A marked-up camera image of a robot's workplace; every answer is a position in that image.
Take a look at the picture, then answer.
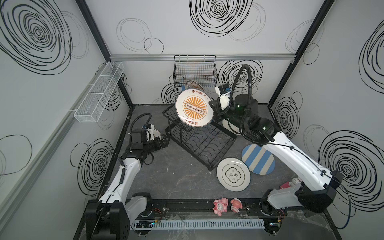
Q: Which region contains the white mesh wall shelf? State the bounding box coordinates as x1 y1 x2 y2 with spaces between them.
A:
74 62 124 123

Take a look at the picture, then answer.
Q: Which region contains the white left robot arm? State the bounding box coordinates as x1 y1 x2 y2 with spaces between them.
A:
85 113 168 240

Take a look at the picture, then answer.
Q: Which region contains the white green emblem plate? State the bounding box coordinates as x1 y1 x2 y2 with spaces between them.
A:
217 158 251 192

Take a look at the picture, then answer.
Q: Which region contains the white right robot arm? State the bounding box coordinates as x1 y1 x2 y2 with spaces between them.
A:
210 64 343 216

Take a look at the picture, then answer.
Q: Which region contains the cream floral plate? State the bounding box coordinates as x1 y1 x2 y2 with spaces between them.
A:
222 120 241 135

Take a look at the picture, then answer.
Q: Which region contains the pink round figurine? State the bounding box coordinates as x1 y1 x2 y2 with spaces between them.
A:
230 198 243 214

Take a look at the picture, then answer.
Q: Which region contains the white slotted cable duct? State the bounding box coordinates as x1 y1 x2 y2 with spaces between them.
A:
131 219 265 231

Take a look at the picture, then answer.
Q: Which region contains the white rabbit figurine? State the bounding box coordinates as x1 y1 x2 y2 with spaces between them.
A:
289 178 302 187

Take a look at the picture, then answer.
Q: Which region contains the black wire dish rack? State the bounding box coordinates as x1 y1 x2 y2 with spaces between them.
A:
163 105 237 171

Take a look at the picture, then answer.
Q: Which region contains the black wire wall basket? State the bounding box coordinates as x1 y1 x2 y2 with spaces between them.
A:
173 55 218 88

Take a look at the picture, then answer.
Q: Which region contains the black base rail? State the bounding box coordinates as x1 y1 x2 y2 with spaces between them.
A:
86 197 326 220

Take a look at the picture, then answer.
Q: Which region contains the pink plush doll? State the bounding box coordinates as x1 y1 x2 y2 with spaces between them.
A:
213 198 229 217

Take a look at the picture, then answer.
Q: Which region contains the orange sunburst plate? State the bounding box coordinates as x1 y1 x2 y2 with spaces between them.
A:
185 81 205 92
175 89 214 128

